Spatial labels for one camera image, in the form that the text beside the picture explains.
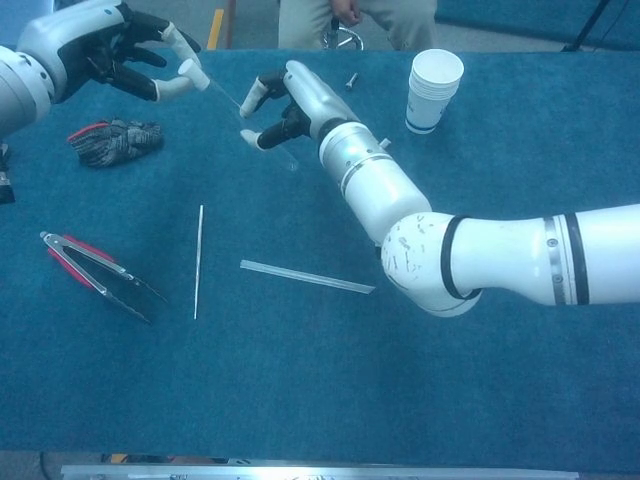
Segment thin white stick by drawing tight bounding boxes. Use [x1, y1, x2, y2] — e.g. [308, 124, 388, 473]
[193, 204, 205, 320]

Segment aluminium rail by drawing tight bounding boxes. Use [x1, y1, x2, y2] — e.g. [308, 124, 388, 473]
[60, 463, 580, 480]

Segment stack of white paper cups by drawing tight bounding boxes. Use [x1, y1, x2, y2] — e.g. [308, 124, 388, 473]
[405, 48, 465, 135]

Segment blue cloth table cover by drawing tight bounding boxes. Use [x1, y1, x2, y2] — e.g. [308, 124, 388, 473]
[0, 43, 640, 474]

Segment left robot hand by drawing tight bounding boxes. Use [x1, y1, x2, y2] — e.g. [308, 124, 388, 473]
[17, 0, 204, 104]

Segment small white cap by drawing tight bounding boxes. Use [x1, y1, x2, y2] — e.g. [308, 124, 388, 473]
[178, 58, 210, 92]

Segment chrome stool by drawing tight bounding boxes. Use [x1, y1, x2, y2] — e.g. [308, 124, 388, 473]
[322, 14, 365, 51]

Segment clear plastic ruler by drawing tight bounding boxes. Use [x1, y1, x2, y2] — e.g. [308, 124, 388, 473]
[239, 259, 377, 296]

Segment clear glass test tube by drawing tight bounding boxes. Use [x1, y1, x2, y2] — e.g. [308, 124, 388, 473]
[202, 74, 300, 172]

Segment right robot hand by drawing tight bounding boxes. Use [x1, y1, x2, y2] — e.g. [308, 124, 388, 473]
[238, 59, 362, 152]

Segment seated person in khaki trousers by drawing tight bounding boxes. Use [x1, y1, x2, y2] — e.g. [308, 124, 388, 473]
[277, 0, 439, 51]

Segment yellow strip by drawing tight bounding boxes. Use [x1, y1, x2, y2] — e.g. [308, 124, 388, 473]
[206, 8, 226, 51]

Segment black and red work glove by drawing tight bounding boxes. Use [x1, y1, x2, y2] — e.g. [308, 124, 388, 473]
[66, 117, 165, 169]

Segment metal tongs with red handles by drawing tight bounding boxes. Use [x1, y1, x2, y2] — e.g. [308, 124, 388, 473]
[39, 230, 169, 325]

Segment black tripod leg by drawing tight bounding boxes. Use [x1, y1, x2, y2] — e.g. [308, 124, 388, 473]
[560, 0, 612, 53]

